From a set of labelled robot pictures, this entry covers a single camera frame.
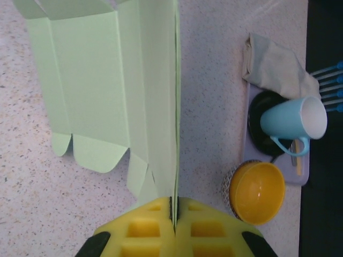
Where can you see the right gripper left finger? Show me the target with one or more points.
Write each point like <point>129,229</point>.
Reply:
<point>139,230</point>

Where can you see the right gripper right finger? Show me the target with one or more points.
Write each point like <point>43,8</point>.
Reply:
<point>209,230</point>

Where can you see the green paper box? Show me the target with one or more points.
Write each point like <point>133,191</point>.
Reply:
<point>93,80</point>

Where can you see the yellow bowl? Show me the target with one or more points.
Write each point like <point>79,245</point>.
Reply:
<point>257,192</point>

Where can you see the lilac tray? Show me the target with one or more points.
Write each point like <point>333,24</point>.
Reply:
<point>289,174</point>

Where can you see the black round coaster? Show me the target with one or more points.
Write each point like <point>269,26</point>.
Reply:
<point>256,128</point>

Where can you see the light blue mug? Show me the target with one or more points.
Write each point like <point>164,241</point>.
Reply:
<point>286,120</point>

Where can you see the beige folded cloth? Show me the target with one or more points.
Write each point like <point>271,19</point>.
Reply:
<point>273,67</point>

